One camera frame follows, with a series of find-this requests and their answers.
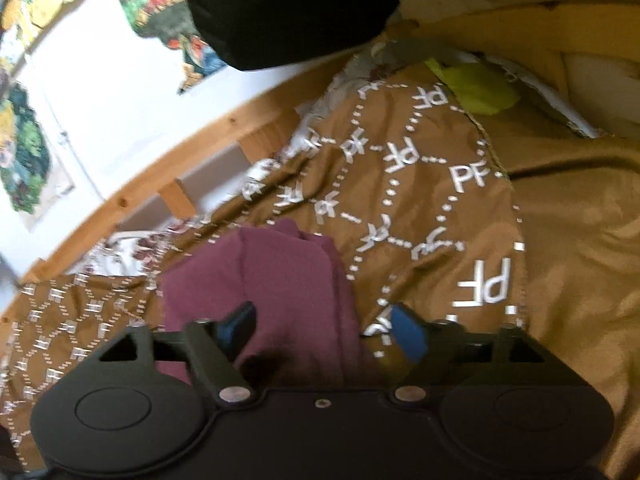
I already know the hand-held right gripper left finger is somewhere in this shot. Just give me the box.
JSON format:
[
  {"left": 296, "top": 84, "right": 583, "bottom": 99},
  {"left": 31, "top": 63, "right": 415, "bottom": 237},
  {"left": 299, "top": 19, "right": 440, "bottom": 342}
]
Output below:
[{"left": 95, "top": 301, "right": 258, "bottom": 406}]

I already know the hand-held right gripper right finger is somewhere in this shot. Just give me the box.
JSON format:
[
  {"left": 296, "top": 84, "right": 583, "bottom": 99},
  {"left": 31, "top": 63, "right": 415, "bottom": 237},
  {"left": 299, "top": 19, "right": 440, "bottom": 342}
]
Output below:
[{"left": 389, "top": 302, "right": 548, "bottom": 403}]

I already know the maroon sweater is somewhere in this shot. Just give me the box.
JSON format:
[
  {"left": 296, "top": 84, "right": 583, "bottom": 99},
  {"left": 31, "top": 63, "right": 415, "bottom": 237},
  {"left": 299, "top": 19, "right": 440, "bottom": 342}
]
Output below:
[{"left": 160, "top": 217, "right": 381, "bottom": 391}]

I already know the brown patterned blanket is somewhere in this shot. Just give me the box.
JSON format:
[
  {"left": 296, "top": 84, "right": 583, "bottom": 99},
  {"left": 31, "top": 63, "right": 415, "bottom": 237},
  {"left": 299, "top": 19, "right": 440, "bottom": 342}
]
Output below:
[{"left": 0, "top": 62, "right": 531, "bottom": 471}]

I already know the plain tan blanket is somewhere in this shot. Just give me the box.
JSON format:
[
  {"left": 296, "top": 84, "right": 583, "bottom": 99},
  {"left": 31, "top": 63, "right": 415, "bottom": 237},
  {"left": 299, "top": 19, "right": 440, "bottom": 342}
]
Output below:
[{"left": 500, "top": 115, "right": 640, "bottom": 466}]

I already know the yellow-green cloth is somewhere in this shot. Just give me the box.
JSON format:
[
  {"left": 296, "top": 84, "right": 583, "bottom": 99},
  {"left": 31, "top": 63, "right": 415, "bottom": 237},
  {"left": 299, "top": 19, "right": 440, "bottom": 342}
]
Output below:
[{"left": 425, "top": 57, "right": 518, "bottom": 116}]

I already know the black puffy jacket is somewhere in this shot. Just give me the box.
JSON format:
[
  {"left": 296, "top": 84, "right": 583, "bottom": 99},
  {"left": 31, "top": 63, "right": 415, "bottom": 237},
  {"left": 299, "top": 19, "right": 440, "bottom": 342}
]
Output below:
[{"left": 186, "top": 0, "right": 406, "bottom": 72}]

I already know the wooden bed frame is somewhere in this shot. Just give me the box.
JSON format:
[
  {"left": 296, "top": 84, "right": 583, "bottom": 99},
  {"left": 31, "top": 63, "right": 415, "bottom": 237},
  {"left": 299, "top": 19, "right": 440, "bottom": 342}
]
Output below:
[{"left": 0, "top": 0, "right": 640, "bottom": 321}]

